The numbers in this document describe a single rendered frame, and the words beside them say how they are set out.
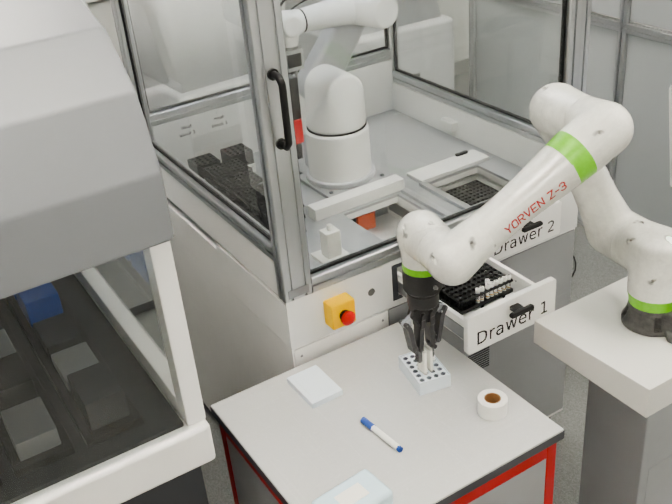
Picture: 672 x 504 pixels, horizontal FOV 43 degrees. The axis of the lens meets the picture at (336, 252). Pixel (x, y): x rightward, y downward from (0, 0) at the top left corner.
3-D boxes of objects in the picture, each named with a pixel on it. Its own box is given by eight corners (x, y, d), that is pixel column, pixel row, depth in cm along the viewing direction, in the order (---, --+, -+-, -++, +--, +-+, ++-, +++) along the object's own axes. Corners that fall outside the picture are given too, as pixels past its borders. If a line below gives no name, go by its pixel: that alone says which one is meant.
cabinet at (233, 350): (566, 422, 307) (580, 226, 267) (320, 561, 263) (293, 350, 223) (407, 305, 379) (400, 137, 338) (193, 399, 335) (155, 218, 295)
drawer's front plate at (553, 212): (560, 233, 260) (562, 200, 255) (486, 265, 248) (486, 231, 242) (555, 231, 262) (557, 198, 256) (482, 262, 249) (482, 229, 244)
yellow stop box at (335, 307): (358, 322, 225) (356, 299, 221) (334, 332, 222) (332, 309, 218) (347, 313, 228) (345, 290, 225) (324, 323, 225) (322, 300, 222)
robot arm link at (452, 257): (552, 174, 191) (535, 138, 184) (586, 193, 182) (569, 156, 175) (429, 280, 189) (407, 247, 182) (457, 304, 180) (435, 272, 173)
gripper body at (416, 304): (427, 275, 204) (428, 308, 208) (398, 287, 200) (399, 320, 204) (447, 288, 198) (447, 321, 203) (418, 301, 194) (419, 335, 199)
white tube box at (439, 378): (450, 386, 212) (450, 374, 210) (420, 396, 209) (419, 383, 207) (428, 358, 222) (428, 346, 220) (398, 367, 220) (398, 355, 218)
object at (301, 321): (577, 226, 266) (579, 184, 259) (291, 350, 223) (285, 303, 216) (397, 137, 338) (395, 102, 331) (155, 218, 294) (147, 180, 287)
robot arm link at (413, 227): (429, 196, 195) (386, 209, 192) (459, 218, 185) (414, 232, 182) (430, 250, 202) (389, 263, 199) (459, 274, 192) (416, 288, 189)
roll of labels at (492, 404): (510, 419, 200) (510, 406, 198) (480, 422, 200) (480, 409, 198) (504, 400, 206) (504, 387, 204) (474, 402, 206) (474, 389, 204)
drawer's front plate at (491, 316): (554, 314, 224) (556, 278, 219) (468, 355, 212) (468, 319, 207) (549, 311, 226) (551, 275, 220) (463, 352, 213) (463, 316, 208)
